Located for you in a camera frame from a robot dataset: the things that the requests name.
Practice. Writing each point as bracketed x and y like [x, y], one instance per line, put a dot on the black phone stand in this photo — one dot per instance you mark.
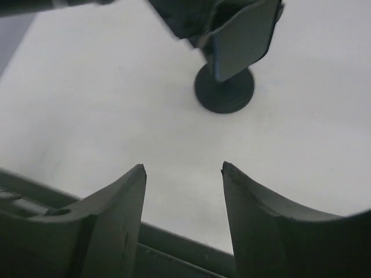
[224, 97]

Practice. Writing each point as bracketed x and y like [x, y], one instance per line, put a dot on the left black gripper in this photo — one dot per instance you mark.
[196, 20]

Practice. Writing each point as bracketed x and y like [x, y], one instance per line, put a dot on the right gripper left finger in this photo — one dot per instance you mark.
[45, 234]

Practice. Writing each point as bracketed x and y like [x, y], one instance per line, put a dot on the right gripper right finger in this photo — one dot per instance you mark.
[273, 236]

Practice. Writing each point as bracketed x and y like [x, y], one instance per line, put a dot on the black smartphone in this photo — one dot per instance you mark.
[244, 38]

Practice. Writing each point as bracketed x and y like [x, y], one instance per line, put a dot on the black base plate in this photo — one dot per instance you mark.
[162, 254]

